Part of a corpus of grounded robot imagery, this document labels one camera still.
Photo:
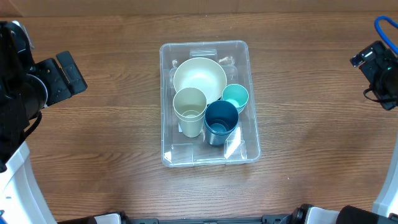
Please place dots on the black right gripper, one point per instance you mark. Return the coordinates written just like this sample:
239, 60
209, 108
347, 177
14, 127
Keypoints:
389, 99

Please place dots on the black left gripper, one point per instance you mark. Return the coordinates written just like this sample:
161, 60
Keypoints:
50, 69

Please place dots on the beige tall cup front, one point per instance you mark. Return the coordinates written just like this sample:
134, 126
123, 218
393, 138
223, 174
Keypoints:
189, 104

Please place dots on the beige tall cup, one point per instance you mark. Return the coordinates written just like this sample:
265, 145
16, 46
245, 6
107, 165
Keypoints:
189, 104
191, 123

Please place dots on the cream bowl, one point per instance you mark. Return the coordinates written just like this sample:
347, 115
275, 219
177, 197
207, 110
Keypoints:
204, 74

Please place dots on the dark blue tall cup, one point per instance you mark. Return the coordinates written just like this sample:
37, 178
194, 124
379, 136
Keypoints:
216, 134
221, 117

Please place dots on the dark blue tall cup front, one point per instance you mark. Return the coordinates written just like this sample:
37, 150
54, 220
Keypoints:
221, 117

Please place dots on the mint green small cup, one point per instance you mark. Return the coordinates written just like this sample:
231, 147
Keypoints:
235, 94

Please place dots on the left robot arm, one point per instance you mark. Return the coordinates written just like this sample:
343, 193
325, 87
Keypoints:
27, 87

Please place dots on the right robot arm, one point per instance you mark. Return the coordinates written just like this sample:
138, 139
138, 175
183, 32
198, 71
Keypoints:
384, 208

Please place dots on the white label in bin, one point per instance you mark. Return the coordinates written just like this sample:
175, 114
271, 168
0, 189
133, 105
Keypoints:
179, 128

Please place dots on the clear plastic storage bin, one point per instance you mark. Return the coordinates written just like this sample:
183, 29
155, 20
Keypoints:
242, 145

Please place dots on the black rail at table edge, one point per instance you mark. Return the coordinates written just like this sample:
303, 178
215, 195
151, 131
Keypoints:
306, 213

